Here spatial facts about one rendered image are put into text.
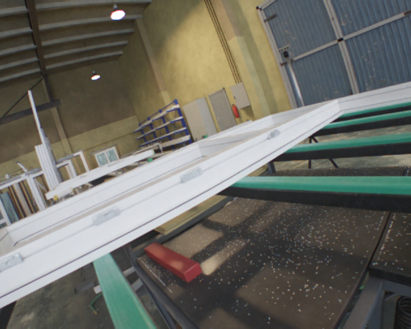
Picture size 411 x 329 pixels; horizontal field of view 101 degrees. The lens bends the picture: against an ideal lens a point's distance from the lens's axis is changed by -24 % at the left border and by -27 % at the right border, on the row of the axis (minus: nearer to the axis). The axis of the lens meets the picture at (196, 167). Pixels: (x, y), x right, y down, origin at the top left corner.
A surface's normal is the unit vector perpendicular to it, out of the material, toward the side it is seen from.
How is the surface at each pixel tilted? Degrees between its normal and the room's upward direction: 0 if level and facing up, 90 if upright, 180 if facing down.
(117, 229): 90
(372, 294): 0
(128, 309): 0
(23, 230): 90
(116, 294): 0
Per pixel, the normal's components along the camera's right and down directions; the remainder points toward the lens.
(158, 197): 0.52, -0.03
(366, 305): -0.33, -0.93
